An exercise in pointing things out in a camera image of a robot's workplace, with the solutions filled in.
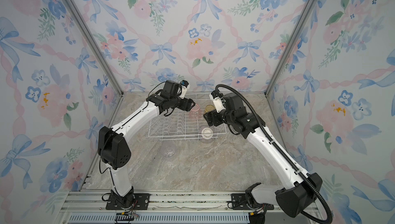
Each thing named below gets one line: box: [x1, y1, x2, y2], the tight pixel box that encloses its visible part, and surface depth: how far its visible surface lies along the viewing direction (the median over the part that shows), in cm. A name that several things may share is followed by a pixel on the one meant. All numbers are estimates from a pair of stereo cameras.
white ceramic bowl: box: [201, 127, 214, 140], surface depth 92 cm
